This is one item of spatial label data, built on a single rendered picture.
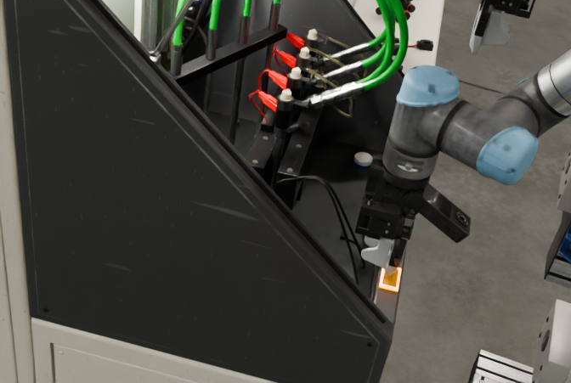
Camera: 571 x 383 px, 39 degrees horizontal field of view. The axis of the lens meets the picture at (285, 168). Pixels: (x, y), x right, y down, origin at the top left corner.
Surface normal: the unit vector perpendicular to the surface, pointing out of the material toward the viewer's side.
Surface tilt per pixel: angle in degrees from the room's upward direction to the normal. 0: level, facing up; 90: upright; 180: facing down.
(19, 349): 90
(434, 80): 0
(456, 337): 0
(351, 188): 0
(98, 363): 90
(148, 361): 90
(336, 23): 90
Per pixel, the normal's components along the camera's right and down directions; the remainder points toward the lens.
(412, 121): -0.63, 0.40
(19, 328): -0.22, 0.57
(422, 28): 0.13, -0.79
